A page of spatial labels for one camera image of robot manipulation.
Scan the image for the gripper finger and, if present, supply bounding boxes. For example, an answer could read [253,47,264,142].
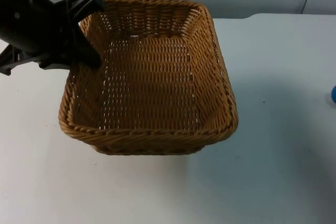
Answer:
[68,22,102,69]
[38,55,74,71]

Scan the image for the light brown wicker basket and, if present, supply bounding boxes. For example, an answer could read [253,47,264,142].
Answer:
[58,0,239,156]

